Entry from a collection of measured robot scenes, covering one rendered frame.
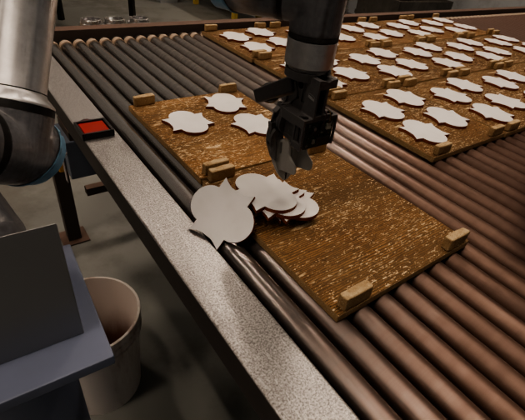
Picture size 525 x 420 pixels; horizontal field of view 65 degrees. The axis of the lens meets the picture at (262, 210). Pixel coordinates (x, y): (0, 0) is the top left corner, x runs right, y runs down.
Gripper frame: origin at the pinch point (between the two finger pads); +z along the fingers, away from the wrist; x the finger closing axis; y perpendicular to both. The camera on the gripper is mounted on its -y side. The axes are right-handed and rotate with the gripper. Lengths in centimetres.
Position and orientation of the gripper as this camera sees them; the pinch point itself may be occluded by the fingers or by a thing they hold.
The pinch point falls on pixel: (282, 171)
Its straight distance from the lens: 76.5
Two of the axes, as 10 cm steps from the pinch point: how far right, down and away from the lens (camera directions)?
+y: 5.6, 5.5, -6.2
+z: -1.1, 7.9, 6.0
